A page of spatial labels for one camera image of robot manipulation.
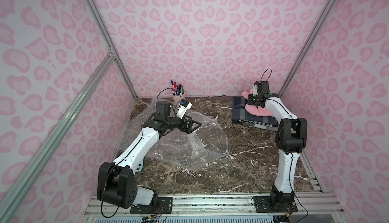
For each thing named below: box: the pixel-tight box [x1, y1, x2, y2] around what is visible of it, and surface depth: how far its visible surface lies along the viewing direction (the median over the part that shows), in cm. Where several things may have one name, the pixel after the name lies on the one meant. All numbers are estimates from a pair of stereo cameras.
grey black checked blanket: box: [243, 120, 282, 132], surface depth 102 cm
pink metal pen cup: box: [172, 90, 185, 101], surface depth 109 cm
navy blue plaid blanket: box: [231, 96, 279, 128], surface depth 101 cm
